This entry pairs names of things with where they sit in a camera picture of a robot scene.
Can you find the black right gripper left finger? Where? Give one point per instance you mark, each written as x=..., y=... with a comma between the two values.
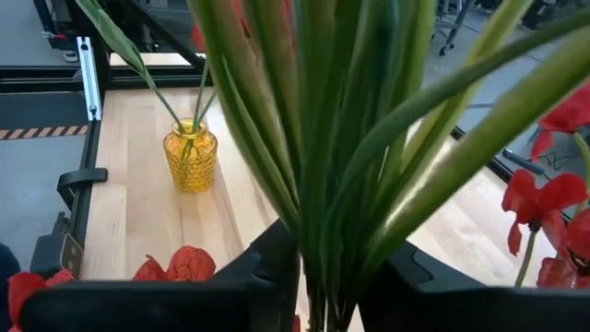
x=184, y=309

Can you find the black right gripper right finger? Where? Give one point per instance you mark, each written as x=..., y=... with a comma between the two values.
x=461, y=313

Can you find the red flower bunch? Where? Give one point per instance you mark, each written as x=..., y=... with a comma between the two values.
x=332, y=138
x=544, y=203

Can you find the yellow glass vase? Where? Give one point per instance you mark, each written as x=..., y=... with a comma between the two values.
x=190, y=161

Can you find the black plastic clamp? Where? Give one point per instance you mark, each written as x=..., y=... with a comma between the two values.
x=83, y=176

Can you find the black hazard-striped floor mat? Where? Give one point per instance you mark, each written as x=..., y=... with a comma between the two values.
x=41, y=110

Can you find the silver aluminium extrusion bar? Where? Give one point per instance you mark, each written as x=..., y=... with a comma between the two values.
x=90, y=78

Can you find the black table-level camera box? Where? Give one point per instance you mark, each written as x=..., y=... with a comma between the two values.
x=50, y=249

